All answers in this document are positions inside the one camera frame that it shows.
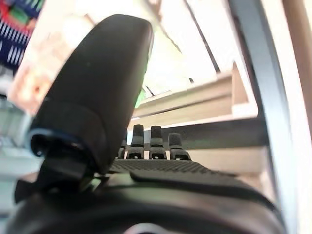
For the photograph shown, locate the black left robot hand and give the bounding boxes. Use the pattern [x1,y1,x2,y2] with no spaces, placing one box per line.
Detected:
[4,14,285,234]

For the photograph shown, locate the pale pink printed box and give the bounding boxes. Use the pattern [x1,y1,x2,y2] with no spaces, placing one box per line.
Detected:
[7,0,98,115]

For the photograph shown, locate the beige wooden shelf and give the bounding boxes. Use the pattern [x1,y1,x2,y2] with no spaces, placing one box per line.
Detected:
[131,60,259,120]

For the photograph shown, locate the blue patterned package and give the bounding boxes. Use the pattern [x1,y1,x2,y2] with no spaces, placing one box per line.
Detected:
[0,0,46,66]

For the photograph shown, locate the grey metal shelf post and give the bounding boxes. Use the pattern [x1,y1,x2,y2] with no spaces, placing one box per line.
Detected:
[228,0,297,234]

